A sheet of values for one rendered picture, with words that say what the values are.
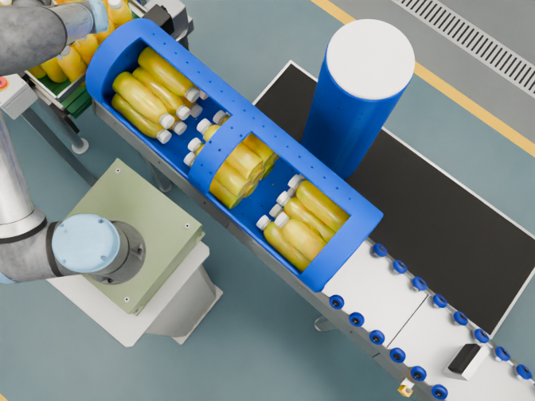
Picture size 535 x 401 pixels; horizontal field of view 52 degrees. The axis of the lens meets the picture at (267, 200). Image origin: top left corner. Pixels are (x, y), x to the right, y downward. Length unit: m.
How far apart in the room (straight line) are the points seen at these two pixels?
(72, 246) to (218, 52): 1.97
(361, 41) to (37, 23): 1.07
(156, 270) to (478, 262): 1.69
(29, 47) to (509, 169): 2.43
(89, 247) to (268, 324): 1.54
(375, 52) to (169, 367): 1.60
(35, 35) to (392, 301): 1.19
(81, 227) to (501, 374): 1.24
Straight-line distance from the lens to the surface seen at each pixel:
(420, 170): 2.67
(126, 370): 2.62
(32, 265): 1.19
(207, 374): 2.58
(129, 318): 1.45
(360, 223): 1.40
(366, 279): 1.69
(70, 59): 1.80
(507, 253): 2.72
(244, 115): 1.47
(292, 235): 1.47
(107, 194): 1.39
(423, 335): 1.72
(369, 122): 1.91
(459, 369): 1.60
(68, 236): 1.15
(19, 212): 1.17
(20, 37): 1.04
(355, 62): 1.78
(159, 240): 1.34
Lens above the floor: 2.57
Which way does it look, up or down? 75 degrees down
